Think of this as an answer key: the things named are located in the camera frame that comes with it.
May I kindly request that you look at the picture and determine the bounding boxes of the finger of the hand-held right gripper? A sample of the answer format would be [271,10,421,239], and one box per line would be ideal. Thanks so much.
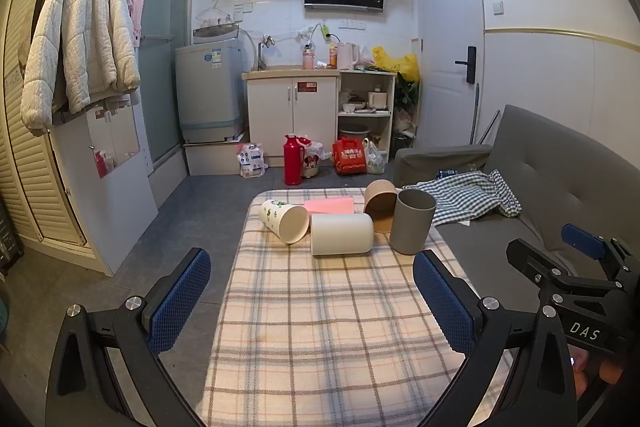
[505,238,627,303]
[560,223,639,280]

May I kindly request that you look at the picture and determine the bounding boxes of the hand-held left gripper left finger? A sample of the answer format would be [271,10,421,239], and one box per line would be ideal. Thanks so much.
[45,248,213,427]

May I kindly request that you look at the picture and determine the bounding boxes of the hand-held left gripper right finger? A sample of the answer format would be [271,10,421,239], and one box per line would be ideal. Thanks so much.
[413,250,582,427]

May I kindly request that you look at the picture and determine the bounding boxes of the grey cup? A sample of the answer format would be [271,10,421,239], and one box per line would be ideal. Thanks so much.
[389,189,437,256]

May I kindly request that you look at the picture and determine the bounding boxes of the brown cup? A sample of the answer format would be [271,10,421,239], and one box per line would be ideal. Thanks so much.
[363,180,400,234]

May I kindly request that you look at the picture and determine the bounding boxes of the plain white cup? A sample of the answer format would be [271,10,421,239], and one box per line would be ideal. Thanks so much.
[310,212,375,256]

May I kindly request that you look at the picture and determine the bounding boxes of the white cup with green print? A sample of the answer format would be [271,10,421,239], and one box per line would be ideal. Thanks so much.
[258,199,310,245]

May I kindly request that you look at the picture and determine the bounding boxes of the person's right hand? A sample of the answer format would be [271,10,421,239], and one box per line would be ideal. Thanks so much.
[571,346,629,401]

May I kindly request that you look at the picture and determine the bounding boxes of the grey sofa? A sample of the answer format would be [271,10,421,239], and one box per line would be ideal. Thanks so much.
[389,104,640,308]

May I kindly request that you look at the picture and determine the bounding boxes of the blue checked cloth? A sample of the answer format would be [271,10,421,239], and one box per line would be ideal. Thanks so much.
[402,169,522,228]

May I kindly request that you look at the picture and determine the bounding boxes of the plaid tablecloth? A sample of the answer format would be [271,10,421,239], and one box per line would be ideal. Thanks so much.
[196,188,516,427]

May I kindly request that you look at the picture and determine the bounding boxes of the pink pad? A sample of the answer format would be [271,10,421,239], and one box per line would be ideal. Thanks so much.
[303,197,355,215]

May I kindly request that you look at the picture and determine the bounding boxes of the white washing machine platform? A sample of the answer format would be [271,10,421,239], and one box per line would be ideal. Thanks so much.
[182,132,251,176]

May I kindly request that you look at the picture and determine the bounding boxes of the white and blue packets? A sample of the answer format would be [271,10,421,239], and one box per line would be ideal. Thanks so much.
[236,143,266,179]

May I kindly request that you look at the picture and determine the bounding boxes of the white plastic bag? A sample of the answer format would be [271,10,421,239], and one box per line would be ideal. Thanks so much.
[364,137,388,174]

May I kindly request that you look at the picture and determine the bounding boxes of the red gift bag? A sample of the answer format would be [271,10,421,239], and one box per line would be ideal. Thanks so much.
[332,136,370,176]

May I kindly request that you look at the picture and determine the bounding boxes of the red thermos flask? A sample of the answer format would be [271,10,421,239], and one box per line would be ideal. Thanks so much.
[283,134,302,186]

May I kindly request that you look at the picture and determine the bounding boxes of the dark round basin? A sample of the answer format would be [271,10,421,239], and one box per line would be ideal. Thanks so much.
[339,123,371,148]

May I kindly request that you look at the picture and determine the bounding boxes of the white cartoon print bag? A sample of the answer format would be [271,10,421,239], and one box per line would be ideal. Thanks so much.
[300,139,331,178]

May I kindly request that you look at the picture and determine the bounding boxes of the bouquet of flowers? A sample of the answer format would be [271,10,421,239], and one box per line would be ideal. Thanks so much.
[392,72,422,144]

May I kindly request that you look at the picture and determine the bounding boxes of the cream louvred wardrobe door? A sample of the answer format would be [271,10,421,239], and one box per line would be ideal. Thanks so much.
[0,0,98,260]

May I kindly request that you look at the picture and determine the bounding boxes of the grey washing machine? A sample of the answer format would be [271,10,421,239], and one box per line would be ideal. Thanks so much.
[174,38,247,144]

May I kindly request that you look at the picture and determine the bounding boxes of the white sink cabinet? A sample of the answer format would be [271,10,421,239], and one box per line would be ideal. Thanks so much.
[242,69,341,168]

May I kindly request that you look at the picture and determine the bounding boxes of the white open shelf unit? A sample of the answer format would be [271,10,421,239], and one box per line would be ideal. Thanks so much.
[336,69,398,164]

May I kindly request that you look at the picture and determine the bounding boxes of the yellow plastic bag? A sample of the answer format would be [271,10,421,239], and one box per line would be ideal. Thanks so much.
[371,46,420,82]

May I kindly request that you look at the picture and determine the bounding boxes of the frosted glass door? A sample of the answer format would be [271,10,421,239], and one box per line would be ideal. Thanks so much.
[135,0,195,166]

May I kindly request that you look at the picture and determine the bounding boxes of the metal faucet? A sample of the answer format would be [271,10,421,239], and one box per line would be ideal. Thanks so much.
[257,35,276,72]

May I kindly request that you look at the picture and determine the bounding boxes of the white door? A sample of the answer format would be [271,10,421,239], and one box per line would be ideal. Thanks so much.
[416,0,486,148]

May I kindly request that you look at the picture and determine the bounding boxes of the white electric kettle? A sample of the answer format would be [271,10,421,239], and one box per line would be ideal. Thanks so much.
[336,42,360,70]

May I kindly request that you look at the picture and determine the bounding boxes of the grey basin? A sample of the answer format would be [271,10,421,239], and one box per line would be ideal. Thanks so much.
[192,24,240,45]

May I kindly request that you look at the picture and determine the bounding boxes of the white padded jacket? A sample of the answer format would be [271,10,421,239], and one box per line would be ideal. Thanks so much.
[20,0,142,131]

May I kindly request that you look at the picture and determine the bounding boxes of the pink garment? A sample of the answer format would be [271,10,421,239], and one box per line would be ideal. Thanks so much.
[118,0,146,49]

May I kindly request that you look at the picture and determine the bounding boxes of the mop handles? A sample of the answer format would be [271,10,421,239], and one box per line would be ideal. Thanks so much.
[470,84,501,147]

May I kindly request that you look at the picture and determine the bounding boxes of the black door lock handle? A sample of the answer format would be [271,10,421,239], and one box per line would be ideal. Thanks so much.
[454,46,477,84]

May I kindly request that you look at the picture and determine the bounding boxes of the wire clothes hanger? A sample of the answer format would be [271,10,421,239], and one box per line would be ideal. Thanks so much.
[195,0,236,26]

